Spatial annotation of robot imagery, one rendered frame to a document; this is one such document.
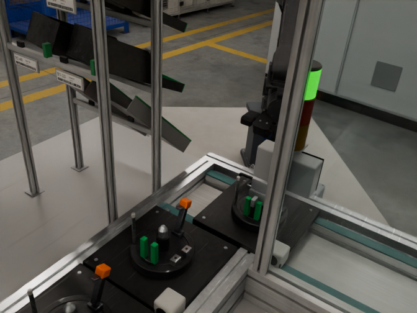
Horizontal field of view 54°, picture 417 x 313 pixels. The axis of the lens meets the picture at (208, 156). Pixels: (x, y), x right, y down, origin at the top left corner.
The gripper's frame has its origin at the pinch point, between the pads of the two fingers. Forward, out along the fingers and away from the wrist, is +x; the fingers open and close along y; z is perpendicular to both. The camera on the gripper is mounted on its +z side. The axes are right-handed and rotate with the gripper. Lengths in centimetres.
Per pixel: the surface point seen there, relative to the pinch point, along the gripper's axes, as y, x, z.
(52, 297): -11, 8, 69
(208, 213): -1.3, 7.9, 29.6
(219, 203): -1.3, 7.9, 24.3
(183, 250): 3.4, 4.3, 46.3
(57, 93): -267, 105, -124
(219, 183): -8.4, 11.5, 12.6
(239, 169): -6.2, 9.5, 5.3
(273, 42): -131, 62, -285
